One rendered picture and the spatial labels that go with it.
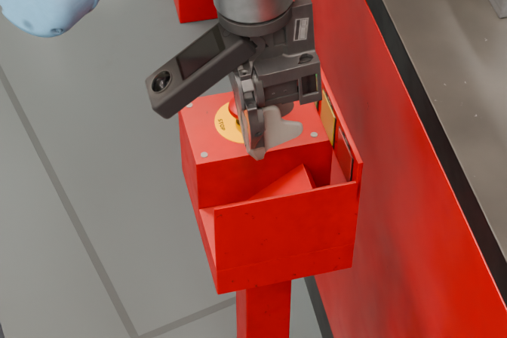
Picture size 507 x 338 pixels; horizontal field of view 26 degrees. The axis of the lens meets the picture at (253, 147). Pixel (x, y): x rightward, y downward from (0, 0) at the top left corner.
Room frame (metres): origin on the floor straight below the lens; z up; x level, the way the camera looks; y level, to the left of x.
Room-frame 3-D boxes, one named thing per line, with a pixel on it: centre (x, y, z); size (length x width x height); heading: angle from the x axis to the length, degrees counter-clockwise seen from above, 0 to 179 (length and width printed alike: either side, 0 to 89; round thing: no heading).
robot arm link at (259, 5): (0.80, 0.00, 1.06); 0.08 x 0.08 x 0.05
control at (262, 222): (0.85, -0.01, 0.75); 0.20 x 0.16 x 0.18; 14
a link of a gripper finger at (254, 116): (0.77, 0.00, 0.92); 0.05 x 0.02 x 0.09; 14
